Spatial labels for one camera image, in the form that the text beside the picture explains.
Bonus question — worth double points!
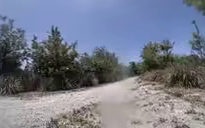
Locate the green trees behind grass bank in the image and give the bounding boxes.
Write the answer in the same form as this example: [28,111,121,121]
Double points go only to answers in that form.
[128,20,205,77]

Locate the pale stony dirt path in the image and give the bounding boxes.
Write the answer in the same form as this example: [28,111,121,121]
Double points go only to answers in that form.
[0,76,205,128]

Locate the overhanging green tree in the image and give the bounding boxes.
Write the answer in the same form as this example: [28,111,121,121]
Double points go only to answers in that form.
[183,0,205,24]

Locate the dry brown grass bank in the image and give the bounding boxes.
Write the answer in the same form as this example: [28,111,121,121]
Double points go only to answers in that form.
[139,63,205,91]

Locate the row of green trees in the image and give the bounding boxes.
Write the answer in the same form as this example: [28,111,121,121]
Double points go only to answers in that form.
[0,14,131,97]

